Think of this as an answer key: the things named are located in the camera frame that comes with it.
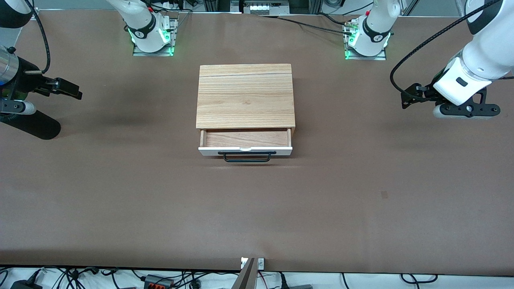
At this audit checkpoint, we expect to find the black box with orange connectors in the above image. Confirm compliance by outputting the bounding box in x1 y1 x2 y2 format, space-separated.
143 274 174 289

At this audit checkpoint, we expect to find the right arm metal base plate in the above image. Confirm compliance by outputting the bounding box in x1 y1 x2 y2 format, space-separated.
133 18 178 57

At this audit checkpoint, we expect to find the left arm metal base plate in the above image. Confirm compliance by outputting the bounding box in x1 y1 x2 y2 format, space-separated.
344 19 387 61

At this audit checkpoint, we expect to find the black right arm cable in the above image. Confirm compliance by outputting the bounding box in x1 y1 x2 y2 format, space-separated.
23 0 52 74

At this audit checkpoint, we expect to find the looped black floor cable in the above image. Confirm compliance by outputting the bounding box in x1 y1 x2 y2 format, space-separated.
400 273 439 284

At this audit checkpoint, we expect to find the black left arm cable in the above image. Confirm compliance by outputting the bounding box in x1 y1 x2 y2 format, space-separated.
390 0 504 97

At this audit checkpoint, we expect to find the long black table cable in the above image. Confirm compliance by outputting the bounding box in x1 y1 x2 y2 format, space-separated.
260 15 355 35

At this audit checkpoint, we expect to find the white power strip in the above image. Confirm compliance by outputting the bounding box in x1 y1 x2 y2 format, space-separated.
244 1 288 15

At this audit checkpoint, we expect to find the white drawer with black handle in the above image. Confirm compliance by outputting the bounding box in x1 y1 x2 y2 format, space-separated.
198 128 293 163

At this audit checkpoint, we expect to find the black power adapter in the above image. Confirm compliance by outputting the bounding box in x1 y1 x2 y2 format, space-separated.
10 279 43 289

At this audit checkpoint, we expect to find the grey metal camera post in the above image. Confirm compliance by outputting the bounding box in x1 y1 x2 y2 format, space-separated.
231 258 256 289

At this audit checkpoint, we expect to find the black cylindrical vase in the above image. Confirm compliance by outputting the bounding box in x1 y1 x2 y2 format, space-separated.
0 110 61 140

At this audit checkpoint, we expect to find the light wooden drawer cabinet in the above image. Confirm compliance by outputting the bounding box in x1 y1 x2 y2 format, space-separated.
196 63 296 137

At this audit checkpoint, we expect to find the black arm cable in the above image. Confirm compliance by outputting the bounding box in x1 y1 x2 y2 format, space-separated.
390 0 504 97
23 0 52 74

